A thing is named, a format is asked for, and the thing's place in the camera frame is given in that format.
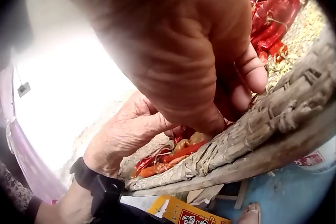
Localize person's right hand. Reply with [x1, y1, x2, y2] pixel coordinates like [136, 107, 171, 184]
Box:
[50, 0, 267, 141]

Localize person's left hand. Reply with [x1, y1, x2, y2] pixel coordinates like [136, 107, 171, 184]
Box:
[83, 93, 185, 180]

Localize person's left fingers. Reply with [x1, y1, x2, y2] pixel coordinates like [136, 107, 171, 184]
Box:
[136, 94, 185, 145]

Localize person's right fingers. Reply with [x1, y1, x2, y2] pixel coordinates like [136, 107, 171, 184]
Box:
[226, 43, 267, 123]

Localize person's right thumb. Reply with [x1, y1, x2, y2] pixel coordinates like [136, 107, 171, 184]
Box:
[168, 95, 227, 141]

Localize torn red chili pepper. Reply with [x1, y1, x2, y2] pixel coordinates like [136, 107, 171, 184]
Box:
[157, 128, 210, 164]

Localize orange chili piece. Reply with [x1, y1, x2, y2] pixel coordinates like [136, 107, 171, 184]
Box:
[131, 157, 184, 180]

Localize woven straw tray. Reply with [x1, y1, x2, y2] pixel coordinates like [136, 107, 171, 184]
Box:
[115, 0, 336, 199]

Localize heap of pale chili seeds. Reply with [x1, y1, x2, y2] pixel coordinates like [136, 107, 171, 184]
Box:
[252, 0, 328, 96]

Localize pile of red chili peppers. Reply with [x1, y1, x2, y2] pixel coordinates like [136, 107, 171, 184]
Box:
[247, 0, 308, 64]

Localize small wooden stool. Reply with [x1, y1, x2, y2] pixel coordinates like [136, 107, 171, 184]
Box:
[215, 179, 248, 210]

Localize yellow orange carton box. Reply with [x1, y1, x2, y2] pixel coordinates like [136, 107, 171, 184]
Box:
[146, 195, 232, 224]

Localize black wrist band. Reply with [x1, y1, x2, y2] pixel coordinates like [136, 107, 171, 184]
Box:
[70, 157, 125, 219]

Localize white bucket with red label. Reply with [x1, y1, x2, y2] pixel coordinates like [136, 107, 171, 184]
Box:
[293, 137, 336, 174]

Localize small grey hanging box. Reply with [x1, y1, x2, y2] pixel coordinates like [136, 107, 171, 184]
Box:
[17, 82, 31, 98]

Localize person's body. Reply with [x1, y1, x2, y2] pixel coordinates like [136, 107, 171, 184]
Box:
[0, 160, 44, 224]

